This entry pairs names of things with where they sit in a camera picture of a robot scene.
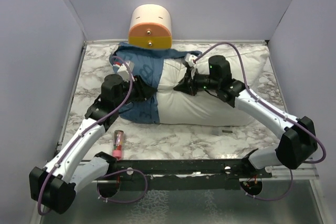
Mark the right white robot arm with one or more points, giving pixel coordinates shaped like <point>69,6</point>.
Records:
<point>297,135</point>

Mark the aluminium frame rail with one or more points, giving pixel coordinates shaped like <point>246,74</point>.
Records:
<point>303,172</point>

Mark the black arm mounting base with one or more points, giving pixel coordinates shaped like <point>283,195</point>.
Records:
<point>177,174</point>

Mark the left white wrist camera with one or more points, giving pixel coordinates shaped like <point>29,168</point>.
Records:
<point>124,70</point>

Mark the white pillow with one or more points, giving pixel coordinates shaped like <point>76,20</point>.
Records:
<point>204,109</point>

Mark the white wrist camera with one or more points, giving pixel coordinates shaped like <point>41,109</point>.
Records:
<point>124,70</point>
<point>189,60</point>

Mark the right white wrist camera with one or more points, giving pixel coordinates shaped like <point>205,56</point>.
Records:
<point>189,60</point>

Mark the pink capped small bottle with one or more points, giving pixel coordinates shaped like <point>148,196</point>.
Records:
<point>117,146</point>

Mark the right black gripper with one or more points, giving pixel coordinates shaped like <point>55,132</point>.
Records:
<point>187,84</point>

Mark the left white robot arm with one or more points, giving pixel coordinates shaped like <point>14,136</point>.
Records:
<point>56,184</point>

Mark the round pastel drawer cabinet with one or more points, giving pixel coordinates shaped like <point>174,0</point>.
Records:
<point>150,27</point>

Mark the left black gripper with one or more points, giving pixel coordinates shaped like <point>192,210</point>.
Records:
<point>144,91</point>

